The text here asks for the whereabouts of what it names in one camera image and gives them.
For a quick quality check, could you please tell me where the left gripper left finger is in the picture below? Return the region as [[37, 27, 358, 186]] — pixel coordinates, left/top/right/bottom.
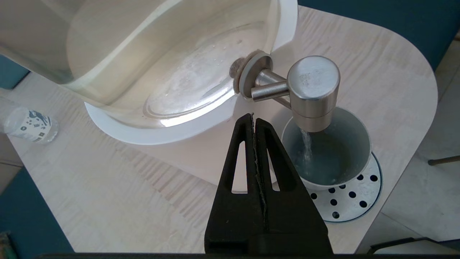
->
[[204, 113, 268, 253]]

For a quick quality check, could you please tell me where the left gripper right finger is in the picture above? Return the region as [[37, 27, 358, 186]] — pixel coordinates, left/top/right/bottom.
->
[[253, 118, 330, 235]]

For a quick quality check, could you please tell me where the grey plastic cup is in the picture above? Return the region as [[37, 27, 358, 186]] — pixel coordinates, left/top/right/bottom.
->
[[281, 106, 372, 191]]

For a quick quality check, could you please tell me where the large steel dispenser tap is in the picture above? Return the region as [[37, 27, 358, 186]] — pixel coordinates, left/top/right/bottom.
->
[[230, 50, 341, 133]]

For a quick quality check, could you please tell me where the large blue perforated drip tray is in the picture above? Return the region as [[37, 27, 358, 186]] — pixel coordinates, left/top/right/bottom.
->
[[305, 151, 383, 223]]

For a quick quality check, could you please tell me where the dark brown rod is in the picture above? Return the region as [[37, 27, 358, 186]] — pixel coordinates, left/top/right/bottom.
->
[[428, 155, 460, 166]]

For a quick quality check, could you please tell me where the large clear water dispenser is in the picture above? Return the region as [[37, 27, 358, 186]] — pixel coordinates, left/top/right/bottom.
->
[[0, 0, 299, 192]]

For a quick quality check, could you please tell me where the dark blue seat cushion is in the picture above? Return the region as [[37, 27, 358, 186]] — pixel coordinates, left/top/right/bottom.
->
[[0, 167, 74, 259], [298, 0, 460, 71]]

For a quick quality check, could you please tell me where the clear plastic bottle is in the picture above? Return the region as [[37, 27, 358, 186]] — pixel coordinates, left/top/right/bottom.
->
[[0, 97, 59, 145]]

